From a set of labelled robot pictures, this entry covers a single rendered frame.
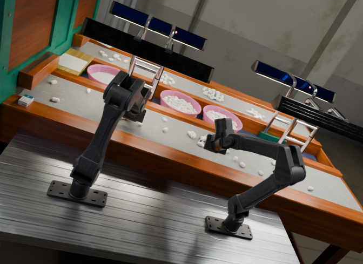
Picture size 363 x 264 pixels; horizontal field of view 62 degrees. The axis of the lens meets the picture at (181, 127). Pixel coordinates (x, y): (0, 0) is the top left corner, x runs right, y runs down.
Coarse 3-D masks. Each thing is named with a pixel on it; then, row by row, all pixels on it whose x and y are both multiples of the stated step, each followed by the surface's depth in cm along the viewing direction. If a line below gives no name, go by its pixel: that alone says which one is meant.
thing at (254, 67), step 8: (256, 64) 196; (264, 64) 197; (256, 72) 197; (264, 72) 197; (272, 72) 198; (280, 72) 199; (280, 80) 199; (288, 80) 200; (304, 80) 202; (296, 88) 202; (304, 88) 202; (320, 88) 205; (320, 96) 204; (328, 96) 206
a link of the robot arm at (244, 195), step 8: (296, 168) 98; (272, 176) 102; (296, 176) 96; (264, 184) 105; (272, 184) 102; (280, 184) 99; (288, 184) 98; (248, 192) 111; (256, 192) 108; (264, 192) 105; (272, 192) 104; (232, 200) 115; (240, 200) 113; (248, 200) 110; (256, 200) 108; (240, 208) 112; (248, 208) 113
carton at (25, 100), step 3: (24, 96) 123; (27, 96) 124; (30, 96) 124; (21, 99) 120; (24, 99) 121; (27, 99) 122; (30, 99) 123; (18, 102) 120; (21, 102) 120; (24, 102) 120; (27, 102) 120; (30, 102) 123; (24, 105) 120; (27, 105) 121
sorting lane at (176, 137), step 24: (48, 96) 138; (72, 96) 146; (96, 96) 154; (96, 120) 136; (120, 120) 144; (144, 120) 152; (168, 120) 162; (168, 144) 143; (192, 144) 151; (240, 168) 149; (264, 168) 159; (312, 168) 181; (312, 192) 157; (336, 192) 167
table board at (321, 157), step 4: (320, 148) 214; (320, 152) 212; (324, 152) 211; (316, 156) 215; (320, 156) 210; (324, 156) 206; (320, 160) 209; (324, 160) 205; (328, 160) 201; (324, 164) 204; (328, 164) 199; (332, 164) 199; (348, 188) 178; (356, 200) 169; (360, 252) 156
